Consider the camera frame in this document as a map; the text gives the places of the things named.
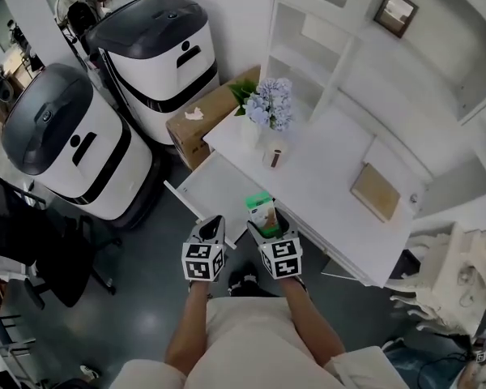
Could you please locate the black round seat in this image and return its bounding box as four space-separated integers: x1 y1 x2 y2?
0 77 23 100

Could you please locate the tan flat box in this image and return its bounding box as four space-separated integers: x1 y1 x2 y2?
350 162 402 223

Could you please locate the small green white box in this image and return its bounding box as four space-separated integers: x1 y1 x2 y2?
244 191 279 237

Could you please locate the person's right forearm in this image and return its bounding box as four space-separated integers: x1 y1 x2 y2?
277 277 346 366

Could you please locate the person's left black shoe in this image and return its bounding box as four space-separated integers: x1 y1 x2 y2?
228 271 244 297

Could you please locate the brown cardboard box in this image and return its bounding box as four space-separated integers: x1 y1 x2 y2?
165 65 262 173

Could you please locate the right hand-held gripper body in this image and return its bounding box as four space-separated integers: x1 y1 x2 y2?
258 237 304 280

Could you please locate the person's left forearm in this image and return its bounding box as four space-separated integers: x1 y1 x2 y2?
164 281 211 376

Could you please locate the white vase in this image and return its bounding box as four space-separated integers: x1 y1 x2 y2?
238 113 264 150

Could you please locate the person's cream shirt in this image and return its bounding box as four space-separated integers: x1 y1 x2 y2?
109 296 410 389

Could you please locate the white metal rack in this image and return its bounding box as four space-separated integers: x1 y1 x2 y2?
0 310 37 389

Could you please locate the white robot with dark lid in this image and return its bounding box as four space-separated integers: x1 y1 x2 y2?
2 62 163 229
84 0 220 146

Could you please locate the white desk with shelves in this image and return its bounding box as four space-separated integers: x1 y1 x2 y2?
265 0 486 196

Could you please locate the black backpack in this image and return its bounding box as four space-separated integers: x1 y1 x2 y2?
66 1 98 36

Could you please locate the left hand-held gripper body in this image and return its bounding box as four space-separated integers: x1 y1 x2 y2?
181 241 228 284

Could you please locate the person's black shoe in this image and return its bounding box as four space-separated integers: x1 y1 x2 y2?
228 271 244 297
241 262 261 296

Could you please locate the dark picture frame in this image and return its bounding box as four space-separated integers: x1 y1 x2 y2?
373 0 420 40

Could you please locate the white ornate vanity table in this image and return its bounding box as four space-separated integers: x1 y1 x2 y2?
388 220 486 336

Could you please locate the black office chair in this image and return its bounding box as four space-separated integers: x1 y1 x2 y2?
0 175 122 310

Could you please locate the person's right black shoe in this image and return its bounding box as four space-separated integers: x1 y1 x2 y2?
241 262 261 296

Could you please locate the black box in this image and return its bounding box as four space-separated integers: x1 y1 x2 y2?
388 249 422 281

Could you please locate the thin grey cable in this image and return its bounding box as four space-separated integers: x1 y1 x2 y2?
457 267 486 310

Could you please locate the pale blue flower bunch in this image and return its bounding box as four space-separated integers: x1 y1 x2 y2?
228 77 295 132

